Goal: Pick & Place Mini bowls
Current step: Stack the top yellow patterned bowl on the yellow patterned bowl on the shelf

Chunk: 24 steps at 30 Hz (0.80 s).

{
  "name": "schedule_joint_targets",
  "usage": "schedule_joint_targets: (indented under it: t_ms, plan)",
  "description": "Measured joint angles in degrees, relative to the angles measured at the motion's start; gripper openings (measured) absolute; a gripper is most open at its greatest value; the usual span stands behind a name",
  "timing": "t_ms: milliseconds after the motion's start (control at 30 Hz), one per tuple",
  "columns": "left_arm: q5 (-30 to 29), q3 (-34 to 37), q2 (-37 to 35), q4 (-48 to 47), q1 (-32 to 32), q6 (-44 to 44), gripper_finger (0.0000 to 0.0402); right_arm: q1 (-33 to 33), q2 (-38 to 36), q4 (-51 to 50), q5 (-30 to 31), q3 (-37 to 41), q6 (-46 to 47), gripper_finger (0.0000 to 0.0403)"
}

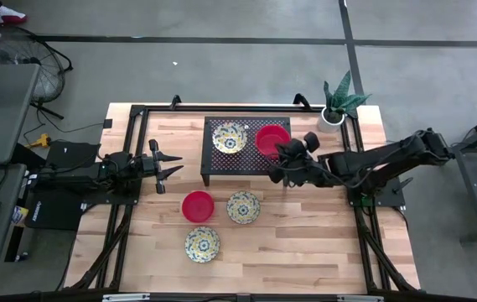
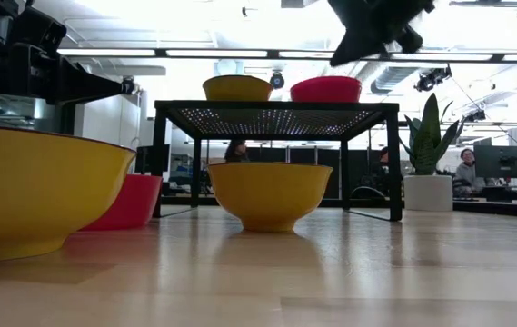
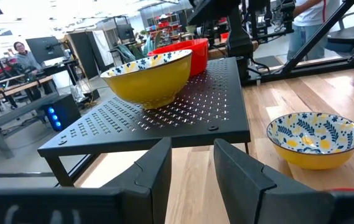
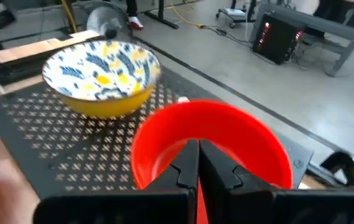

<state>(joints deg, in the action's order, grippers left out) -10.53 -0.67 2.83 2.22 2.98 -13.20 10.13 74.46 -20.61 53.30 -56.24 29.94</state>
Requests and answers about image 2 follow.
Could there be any white cabinet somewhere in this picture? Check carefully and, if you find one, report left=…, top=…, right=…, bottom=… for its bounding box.
left=72, top=93, right=148, bottom=151

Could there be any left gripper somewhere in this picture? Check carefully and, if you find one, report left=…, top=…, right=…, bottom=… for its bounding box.
left=0, top=43, right=127, bottom=105

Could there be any black overhead beam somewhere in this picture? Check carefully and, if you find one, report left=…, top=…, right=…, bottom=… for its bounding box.
left=55, top=46, right=517, bottom=64

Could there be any snake plant in white pot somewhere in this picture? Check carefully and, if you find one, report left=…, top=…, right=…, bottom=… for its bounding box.
left=398, top=93, right=467, bottom=213

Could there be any black perforated metal riser shelf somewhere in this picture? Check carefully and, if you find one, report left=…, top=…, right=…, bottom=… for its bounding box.
left=151, top=100, right=403, bottom=223

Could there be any round black ceiling device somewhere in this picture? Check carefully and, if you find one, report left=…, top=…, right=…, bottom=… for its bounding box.
left=269, top=71, right=286, bottom=91

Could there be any person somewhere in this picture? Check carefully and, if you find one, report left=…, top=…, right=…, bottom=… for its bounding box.
left=224, top=138, right=251, bottom=164
left=454, top=147, right=487, bottom=193
left=375, top=145, right=393, bottom=183

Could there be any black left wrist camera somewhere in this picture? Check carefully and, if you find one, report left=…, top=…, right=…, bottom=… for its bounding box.
left=12, top=5, right=68, bottom=58

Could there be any yellow bowl blue floral inside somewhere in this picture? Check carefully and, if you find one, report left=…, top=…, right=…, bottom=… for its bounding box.
left=202, top=74, right=274, bottom=102
left=0, top=121, right=137, bottom=263
left=206, top=162, right=334, bottom=233

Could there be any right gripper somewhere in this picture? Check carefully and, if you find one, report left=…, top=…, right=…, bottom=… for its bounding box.
left=328, top=0, right=436, bottom=68

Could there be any black camera on boom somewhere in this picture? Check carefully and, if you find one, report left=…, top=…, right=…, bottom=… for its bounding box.
left=413, top=64, right=453, bottom=94

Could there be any black computer monitor with mount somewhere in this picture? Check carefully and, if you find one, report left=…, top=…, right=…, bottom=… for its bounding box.
left=472, top=144, right=517, bottom=180

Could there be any red plastic bowl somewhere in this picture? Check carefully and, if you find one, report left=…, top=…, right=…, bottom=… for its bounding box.
left=290, top=75, right=363, bottom=104
left=78, top=173, right=164, bottom=232

